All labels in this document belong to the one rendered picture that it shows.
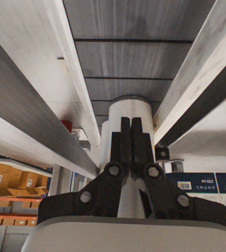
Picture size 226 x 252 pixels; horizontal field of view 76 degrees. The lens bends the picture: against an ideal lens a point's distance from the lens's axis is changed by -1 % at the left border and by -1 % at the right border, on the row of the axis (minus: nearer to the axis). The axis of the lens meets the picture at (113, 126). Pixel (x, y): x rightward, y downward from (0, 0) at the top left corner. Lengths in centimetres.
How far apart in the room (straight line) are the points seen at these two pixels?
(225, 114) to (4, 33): 28
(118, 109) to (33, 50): 12
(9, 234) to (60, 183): 841
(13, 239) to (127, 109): 868
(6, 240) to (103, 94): 879
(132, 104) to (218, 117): 13
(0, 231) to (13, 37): 876
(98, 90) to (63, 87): 10
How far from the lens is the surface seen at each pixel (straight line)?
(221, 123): 27
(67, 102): 29
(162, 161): 32
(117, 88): 16
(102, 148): 20
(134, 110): 15
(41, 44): 20
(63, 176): 40
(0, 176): 204
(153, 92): 16
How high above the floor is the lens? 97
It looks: 23 degrees down
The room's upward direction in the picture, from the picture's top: 178 degrees counter-clockwise
